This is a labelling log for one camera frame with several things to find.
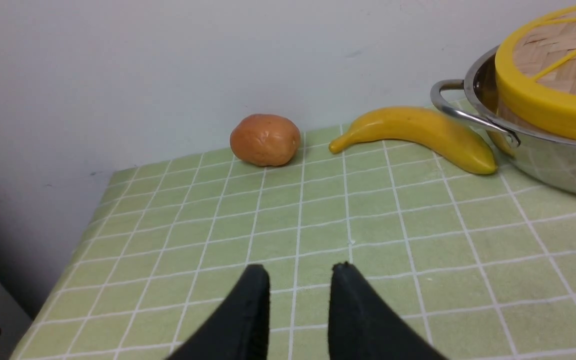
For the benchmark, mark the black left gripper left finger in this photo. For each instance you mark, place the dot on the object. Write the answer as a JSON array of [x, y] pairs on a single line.
[[239, 328]]

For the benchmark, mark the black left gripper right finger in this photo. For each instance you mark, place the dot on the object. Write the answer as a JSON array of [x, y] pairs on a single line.
[[361, 325]]

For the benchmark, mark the woven bamboo steamer lid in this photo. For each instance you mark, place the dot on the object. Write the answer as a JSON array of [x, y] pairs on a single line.
[[535, 73]]

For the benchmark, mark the stainless steel pot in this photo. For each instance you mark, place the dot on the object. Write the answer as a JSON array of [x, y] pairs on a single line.
[[475, 101]]

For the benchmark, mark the green checkered tablecloth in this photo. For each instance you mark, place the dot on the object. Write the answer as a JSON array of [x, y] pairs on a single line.
[[483, 267]]

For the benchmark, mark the brown potato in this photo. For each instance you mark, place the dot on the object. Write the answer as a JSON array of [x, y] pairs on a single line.
[[265, 140]]

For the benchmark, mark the yellow banana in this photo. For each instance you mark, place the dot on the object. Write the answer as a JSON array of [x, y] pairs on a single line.
[[457, 143]]

